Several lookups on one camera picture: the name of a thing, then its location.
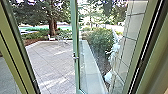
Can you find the green framed glass door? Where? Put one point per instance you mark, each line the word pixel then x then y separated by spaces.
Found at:
pixel 76 46

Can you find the green garden bush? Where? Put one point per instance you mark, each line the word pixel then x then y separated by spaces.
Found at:
pixel 100 40

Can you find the small grey outdoor bench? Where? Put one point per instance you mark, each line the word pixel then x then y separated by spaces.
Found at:
pixel 62 38

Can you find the white outdoor bench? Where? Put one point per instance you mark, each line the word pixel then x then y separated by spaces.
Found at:
pixel 52 37

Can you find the large tree trunk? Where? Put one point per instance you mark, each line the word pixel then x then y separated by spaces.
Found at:
pixel 52 25

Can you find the long low garden hedge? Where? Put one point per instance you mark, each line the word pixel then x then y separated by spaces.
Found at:
pixel 35 36

